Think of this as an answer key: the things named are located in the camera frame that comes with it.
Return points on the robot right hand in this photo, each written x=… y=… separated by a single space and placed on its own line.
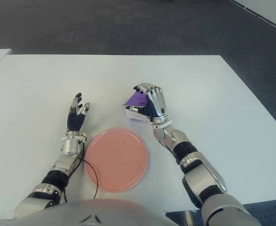
x=156 y=101

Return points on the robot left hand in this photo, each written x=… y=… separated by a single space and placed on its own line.
x=74 y=121

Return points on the purple tissue paper pack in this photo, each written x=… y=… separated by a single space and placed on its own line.
x=137 y=100

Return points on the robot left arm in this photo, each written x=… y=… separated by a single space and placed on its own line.
x=69 y=146

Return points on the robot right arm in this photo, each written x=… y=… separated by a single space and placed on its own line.
x=199 y=164

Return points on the round pink plate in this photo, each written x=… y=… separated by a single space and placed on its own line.
x=119 y=160

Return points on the silver robot torso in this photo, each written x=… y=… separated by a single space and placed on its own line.
x=119 y=212

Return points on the dark stand base white stripe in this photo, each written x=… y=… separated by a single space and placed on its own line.
x=189 y=217

